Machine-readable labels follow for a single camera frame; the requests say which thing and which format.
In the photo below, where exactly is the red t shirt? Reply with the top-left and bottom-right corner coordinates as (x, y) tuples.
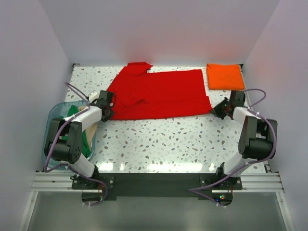
(107, 62), (212, 120)

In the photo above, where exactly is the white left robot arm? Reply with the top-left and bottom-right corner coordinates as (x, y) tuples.
(44, 90), (116, 190)

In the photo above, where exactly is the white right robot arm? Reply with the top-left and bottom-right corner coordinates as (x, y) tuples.
(209, 90), (278, 189)

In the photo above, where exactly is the folded orange t shirt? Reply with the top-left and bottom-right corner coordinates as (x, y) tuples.
(206, 64), (244, 90)

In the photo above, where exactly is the beige t shirt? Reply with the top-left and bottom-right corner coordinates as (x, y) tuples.
(74, 105), (100, 149)

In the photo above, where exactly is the clear blue plastic bin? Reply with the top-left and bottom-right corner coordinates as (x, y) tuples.
(41, 101), (96, 165)

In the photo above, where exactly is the green t shirt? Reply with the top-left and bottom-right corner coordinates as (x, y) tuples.
(60, 104), (92, 158)

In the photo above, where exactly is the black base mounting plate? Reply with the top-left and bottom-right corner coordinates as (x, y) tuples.
(70, 173), (243, 205)

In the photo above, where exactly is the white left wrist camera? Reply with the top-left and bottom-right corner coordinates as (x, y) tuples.
(89, 90), (99, 103)

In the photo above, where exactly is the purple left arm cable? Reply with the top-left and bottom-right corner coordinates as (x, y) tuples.
(43, 82), (109, 206)

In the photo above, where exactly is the aluminium frame rail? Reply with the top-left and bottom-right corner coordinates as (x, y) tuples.
(30, 171), (284, 193)

